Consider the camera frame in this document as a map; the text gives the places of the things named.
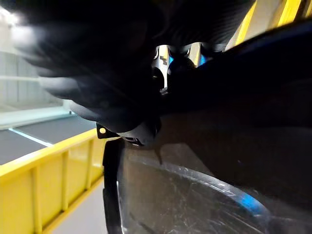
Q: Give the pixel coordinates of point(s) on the yellow metal shelf upright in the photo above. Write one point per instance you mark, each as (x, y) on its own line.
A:
(246, 23)

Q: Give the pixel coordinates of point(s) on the right robot hand black cloth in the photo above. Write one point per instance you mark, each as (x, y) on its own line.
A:
(97, 61)

